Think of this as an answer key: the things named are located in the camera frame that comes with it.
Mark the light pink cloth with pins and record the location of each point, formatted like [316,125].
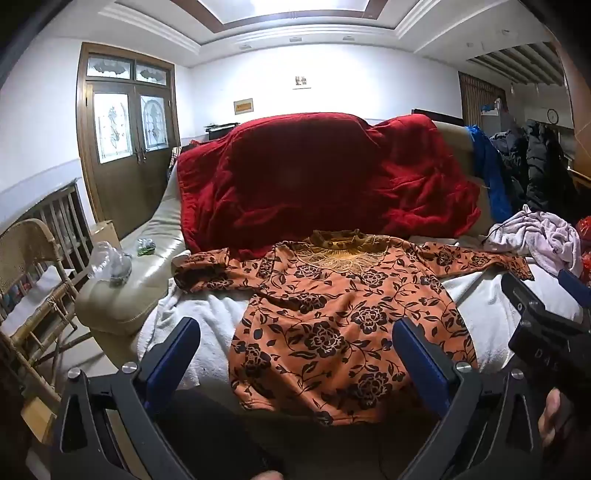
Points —
[540,235]

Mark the red blanket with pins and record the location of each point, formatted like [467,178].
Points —
[318,184]

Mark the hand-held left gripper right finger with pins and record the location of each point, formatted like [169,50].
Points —
[422,364]

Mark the cardboard box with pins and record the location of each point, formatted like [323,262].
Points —
[105,230]

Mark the dark wooden slatted screen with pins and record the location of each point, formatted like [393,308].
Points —
[480,97]

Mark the small framed wall picture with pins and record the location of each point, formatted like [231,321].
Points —
[301,81]

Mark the clear plastic bag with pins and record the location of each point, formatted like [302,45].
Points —
[107,263]

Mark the red bag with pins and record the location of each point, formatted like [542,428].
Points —
[584,249]

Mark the wooden glass double door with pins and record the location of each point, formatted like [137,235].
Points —
[127,124]

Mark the black puffer jacket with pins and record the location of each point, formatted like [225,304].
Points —
[542,166]

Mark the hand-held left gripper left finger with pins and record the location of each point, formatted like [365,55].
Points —
[173,360]

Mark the small green packet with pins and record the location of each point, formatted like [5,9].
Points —
[146,246]

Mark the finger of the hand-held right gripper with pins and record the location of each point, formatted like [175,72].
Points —
[519,293]
[572,282]

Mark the orange wall plaque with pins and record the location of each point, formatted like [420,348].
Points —
[244,106]

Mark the wicker chair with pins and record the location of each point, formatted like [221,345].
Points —
[32,286]

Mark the beige leather sofa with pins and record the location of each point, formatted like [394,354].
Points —
[138,277]

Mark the round wall clock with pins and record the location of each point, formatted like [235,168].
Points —
[552,115]

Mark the person's right hand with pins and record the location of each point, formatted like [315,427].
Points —
[549,415]

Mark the wooden slatted railing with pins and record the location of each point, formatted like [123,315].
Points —
[60,217]

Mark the blue jacket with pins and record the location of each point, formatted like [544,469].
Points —
[491,175]

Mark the orange floral shirt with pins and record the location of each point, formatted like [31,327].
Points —
[332,323]

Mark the black cabinet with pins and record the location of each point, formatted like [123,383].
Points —
[221,130]

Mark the person's dark trouser leg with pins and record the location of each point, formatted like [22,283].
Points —
[217,438]

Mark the white towel blanket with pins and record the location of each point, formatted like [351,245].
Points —
[207,318]

